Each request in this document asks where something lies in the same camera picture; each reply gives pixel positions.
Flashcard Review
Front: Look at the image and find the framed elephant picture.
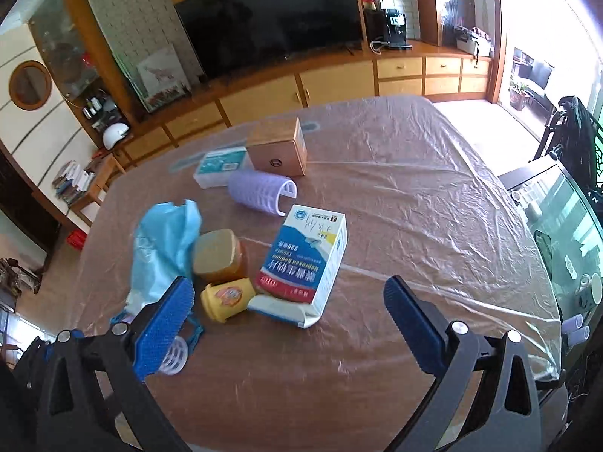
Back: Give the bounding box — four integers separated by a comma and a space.
136, 47, 191, 113

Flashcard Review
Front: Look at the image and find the light blue plastic bag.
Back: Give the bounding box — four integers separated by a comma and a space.
125, 200, 203, 321

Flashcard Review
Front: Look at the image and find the wooden wall cabinet unit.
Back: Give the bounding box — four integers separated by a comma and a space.
28, 0, 500, 170

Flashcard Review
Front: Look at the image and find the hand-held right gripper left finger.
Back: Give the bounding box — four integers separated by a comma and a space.
35, 275, 196, 452

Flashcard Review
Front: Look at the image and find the grey basket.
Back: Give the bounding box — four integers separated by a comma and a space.
455, 24, 493, 57

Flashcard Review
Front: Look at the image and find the white and blue medicine box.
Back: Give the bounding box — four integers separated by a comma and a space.
247, 205, 348, 329

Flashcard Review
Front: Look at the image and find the clear floss pick box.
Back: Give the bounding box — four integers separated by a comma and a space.
193, 147, 255, 190

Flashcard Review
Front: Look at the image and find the tan cardboard box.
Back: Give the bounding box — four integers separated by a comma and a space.
246, 118, 308, 177

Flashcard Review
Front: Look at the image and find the amber jar with gold lid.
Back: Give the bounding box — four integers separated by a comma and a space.
192, 229, 249, 283

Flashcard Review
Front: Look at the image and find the potted plant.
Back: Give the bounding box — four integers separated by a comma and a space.
509, 80, 531, 111

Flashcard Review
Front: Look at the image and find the round wooden wall mirror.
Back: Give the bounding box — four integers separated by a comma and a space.
8, 60, 52, 112

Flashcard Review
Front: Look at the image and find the black flat television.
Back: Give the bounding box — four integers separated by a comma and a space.
173, 0, 364, 81

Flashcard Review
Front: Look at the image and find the white helmet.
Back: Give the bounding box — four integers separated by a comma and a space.
103, 122, 130, 148

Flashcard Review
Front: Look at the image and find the black chair with clothes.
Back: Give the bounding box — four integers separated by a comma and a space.
534, 95, 603, 189

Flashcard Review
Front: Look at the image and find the purple plastic hair roller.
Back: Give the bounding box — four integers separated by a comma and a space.
228, 169, 298, 215

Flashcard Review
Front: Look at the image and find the stack of books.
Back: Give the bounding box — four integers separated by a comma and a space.
52, 160, 97, 205

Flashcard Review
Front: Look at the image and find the small yellow cup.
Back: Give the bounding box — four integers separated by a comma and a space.
200, 278, 257, 323

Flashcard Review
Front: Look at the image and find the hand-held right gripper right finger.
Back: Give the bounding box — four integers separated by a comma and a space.
381, 275, 542, 452

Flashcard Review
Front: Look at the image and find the black coffee machine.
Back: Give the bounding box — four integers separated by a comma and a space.
365, 8, 413, 52

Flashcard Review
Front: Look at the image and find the dark wooden cabinet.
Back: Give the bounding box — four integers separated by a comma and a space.
0, 151, 62, 255

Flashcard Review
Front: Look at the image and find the white mug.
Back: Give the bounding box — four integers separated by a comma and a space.
577, 273, 603, 304

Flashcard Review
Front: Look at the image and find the glass side table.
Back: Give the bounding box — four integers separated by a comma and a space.
499, 155, 603, 340

